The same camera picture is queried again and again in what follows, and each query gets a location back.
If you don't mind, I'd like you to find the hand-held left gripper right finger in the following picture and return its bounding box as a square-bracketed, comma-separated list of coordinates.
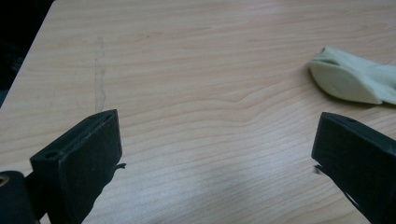
[311, 112, 396, 224]

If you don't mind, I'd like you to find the pale green sock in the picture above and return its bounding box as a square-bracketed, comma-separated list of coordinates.
[307, 46, 396, 105]

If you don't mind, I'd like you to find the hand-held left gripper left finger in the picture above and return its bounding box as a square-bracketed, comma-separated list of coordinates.
[29, 108, 127, 224]

